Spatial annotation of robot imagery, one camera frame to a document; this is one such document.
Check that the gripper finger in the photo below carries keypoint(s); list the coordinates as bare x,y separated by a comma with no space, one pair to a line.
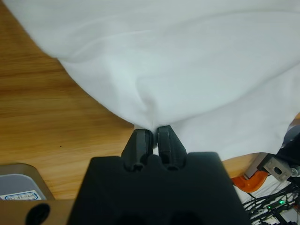
170,147
138,145

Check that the white t-shirt with black print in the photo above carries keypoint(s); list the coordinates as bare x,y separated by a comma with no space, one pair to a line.
164,58

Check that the orange clamp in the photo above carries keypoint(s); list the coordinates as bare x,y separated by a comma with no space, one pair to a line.
250,184

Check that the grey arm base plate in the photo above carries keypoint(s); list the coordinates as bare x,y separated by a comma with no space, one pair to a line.
16,182

